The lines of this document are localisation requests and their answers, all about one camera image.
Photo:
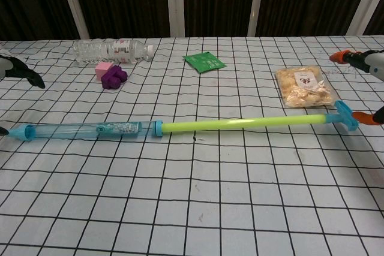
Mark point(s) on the white metal post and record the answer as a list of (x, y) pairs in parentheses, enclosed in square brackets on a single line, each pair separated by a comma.
[(256, 1), (73, 1), (364, 1), (175, 1)]

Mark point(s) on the clear snack bag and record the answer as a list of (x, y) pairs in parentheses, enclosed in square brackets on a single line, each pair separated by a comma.
[(303, 86)]

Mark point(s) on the green foil packet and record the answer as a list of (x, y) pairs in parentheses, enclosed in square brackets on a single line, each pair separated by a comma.
[(204, 61)]

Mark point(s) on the pink cube block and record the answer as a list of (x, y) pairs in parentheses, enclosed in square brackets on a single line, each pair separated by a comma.
[(102, 70)]

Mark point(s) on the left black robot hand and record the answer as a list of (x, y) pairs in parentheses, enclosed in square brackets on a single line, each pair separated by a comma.
[(18, 68)]

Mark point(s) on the purple toy block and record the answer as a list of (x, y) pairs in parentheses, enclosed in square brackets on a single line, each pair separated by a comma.
[(114, 79)]

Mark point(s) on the black grid white tablecloth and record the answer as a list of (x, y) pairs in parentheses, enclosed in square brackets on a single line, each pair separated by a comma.
[(180, 208)]

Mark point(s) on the green and blue water squirter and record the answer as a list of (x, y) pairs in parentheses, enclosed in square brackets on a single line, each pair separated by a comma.
[(210, 125)]

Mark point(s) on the clear plastic water bottle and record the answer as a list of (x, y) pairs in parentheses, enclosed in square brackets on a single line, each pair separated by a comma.
[(99, 50)]

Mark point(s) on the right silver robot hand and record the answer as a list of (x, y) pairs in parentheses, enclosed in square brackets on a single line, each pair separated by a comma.
[(373, 59)]

